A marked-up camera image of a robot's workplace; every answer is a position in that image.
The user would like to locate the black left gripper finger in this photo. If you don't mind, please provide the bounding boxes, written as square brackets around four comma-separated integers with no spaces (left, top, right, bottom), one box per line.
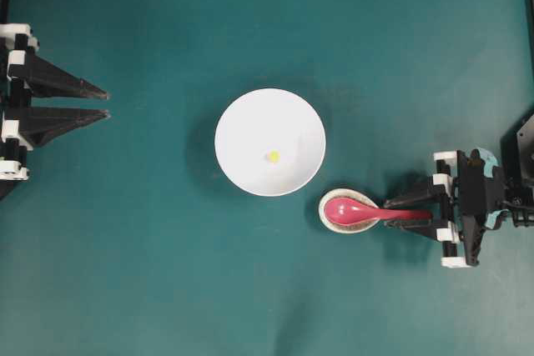
[8,50,109,100]
[16,108,110,148]

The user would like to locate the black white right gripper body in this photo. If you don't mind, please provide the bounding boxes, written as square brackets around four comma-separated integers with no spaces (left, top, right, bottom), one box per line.
[432,148,507,268]

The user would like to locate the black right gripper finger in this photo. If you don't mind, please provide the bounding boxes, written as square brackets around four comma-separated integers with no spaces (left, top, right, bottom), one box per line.
[383,183,447,209]
[384,219,453,242]

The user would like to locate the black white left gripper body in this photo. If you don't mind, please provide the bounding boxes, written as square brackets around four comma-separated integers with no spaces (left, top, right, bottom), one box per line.
[1,23,39,181]

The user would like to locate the yellow hexagonal prism block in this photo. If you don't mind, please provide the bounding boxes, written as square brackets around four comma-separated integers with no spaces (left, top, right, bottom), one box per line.
[268,151,280,163]

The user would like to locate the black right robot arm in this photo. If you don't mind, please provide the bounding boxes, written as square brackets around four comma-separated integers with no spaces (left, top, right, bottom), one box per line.
[382,148,533,268]

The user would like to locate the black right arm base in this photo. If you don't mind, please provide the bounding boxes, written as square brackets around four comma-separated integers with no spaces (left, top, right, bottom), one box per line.
[501,112,533,188]

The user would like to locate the speckled teardrop spoon rest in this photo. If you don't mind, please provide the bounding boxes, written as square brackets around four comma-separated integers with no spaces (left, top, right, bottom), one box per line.
[318,188,378,234]

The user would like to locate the white round bowl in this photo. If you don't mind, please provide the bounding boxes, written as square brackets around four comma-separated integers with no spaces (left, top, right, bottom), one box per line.
[214,88,326,197]

